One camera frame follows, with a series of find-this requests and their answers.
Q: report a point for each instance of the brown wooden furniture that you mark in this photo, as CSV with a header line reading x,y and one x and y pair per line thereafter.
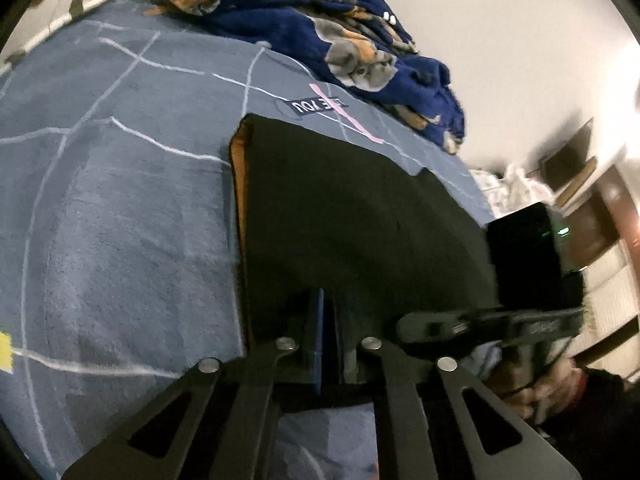
x,y
607,210

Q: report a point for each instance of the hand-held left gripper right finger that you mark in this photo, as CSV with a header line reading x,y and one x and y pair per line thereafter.
x,y
336,340

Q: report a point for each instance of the dog printed blue blanket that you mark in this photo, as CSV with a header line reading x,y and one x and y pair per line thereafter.
x,y
300,25

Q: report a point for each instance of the blue checked bed sheet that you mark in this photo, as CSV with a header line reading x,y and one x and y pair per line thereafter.
x,y
125,210

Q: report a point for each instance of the person's right forearm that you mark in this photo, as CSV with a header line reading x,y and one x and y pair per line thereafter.
x,y
600,420

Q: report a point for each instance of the black pants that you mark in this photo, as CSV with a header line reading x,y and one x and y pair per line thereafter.
x,y
350,210

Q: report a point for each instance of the white crumpled cloth pile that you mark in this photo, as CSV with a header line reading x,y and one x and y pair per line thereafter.
x,y
515,185

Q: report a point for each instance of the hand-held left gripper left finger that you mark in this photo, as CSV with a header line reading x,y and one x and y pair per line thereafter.
x,y
316,340

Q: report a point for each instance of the person's right hand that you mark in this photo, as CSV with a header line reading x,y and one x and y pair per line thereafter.
x,y
560,385

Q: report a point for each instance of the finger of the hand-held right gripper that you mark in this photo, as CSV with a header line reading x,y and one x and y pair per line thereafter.
x,y
440,330

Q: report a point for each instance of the wooden framed board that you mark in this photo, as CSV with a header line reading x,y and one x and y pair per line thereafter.
x,y
567,157

